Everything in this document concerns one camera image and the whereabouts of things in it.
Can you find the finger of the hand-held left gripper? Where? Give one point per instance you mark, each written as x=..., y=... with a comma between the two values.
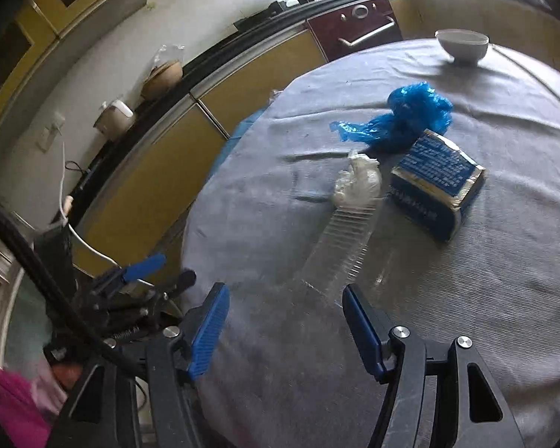
x=177, y=287
x=144, y=266

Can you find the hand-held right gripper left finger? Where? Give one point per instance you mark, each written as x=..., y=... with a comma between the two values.
x=207, y=336

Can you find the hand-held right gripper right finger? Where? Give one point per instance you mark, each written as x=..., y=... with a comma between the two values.
x=364, y=331

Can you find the clear ribbed plastic tray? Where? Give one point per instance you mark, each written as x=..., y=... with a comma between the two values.
x=340, y=242

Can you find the white plastic bag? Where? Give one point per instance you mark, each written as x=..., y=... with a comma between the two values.
x=361, y=179

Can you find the blue tissue pack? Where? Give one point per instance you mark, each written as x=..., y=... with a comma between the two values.
x=438, y=172

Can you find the blue plastic bag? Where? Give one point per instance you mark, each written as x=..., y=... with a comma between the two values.
x=415, y=107

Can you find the person's left forearm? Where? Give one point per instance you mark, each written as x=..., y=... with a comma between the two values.
x=9, y=406

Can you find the person's left hand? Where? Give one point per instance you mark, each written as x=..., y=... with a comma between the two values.
x=65, y=374

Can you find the yellow side base cabinets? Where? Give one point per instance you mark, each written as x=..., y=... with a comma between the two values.
x=177, y=158

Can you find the white electric kettle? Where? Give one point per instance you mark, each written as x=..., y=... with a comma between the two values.
x=114, y=119

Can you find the brown clay pot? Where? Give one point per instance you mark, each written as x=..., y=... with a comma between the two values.
x=161, y=81

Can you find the clear bag on clay pot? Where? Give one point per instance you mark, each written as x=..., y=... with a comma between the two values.
x=170, y=56

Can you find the black kitchen countertop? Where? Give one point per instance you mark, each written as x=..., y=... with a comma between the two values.
x=205, y=63

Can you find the white ceramic bowl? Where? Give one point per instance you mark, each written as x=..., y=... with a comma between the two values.
x=462, y=46

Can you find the dark red oven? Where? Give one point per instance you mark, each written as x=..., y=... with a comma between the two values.
x=354, y=23

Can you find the yellow window base cabinets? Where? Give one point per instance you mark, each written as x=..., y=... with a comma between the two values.
x=471, y=14

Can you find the white wall socket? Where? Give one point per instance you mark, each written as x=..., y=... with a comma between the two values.
x=51, y=130

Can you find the yellow glass-door wall cabinet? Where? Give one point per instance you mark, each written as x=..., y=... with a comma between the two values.
x=51, y=18

